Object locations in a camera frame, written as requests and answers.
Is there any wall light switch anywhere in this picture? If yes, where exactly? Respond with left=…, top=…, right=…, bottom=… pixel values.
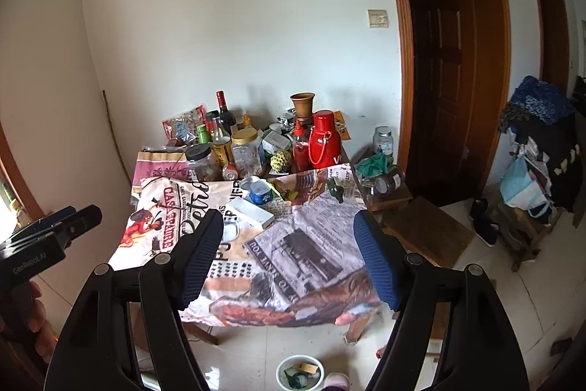
left=367, top=9, right=389, bottom=29

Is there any white trash bucket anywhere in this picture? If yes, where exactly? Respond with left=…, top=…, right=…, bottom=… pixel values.
left=275, top=354, right=326, bottom=391

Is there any wooden stool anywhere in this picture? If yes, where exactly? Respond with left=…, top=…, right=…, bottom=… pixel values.
left=381, top=198, right=474, bottom=268

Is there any light blue bag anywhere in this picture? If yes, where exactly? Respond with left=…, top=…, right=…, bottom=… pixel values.
left=500, top=157, right=548, bottom=211

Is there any glass jar silver lid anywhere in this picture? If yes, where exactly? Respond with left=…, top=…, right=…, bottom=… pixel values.
left=372, top=126, right=394, bottom=158

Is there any person's right foot slipper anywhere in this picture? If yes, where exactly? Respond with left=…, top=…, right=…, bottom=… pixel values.
left=323, top=372, right=351, bottom=391

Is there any small green glass bottle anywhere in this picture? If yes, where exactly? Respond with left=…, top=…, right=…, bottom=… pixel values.
left=326, top=178, right=344, bottom=203

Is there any dark wine bottle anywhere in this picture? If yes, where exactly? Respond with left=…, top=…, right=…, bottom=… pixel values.
left=215, top=90, right=237, bottom=135

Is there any blue white tin can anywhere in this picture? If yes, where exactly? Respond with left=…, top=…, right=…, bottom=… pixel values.
left=249, top=178, right=273, bottom=206

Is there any red sauce squeeze bottle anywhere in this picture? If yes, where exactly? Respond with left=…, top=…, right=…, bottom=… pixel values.
left=293, top=119, right=312, bottom=173

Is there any clothes pile on rack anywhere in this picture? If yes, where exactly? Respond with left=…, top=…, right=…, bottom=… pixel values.
left=498, top=75, right=584, bottom=219

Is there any yellow lid plastic jar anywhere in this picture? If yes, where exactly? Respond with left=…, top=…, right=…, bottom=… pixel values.
left=231, top=127, right=266, bottom=178

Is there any dark wooden door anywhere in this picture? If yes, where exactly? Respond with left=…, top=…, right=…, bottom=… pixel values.
left=396, top=0, right=511, bottom=206

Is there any clear plastic container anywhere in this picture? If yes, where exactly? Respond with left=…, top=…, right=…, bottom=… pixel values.
left=226, top=198, right=275, bottom=230

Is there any brown clay vase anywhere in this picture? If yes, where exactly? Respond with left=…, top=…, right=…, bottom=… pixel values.
left=290, top=92, right=315, bottom=125

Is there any person's left hand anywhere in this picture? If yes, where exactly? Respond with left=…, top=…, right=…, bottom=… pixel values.
left=28, top=281, right=57, bottom=364

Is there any red thermos bottle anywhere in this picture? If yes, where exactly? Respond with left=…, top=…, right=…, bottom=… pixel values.
left=309, top=110, right=342, bottom=170

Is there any printed newspaper tablecloth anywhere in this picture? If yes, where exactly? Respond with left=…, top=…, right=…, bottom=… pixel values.
left=109, top=153, right=379, bottom=328

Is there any black lid plastic jar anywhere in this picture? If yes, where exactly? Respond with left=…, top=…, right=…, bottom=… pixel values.
left=185, top=144, right=222, bottom=182

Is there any green crumpled bag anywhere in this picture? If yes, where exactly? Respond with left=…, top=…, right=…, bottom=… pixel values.
left=356, top=153, right=393, bottom=180

